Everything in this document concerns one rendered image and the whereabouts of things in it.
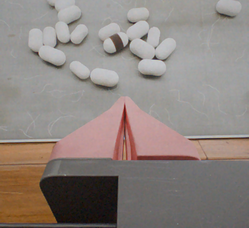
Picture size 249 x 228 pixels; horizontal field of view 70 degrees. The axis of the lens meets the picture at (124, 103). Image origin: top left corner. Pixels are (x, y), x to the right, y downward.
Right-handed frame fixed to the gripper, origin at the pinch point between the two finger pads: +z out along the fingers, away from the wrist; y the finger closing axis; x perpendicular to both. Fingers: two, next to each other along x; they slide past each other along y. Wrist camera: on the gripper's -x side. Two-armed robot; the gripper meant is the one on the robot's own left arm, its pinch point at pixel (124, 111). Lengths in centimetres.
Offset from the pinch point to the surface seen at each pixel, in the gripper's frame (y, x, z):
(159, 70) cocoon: -4.6, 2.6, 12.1
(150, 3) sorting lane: -4.2, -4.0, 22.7
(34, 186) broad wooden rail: 9.8, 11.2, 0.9
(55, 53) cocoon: 9.3, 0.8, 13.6
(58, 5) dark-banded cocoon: 9.7, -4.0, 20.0
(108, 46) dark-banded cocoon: 2.2, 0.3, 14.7
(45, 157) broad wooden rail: 9.3, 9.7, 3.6
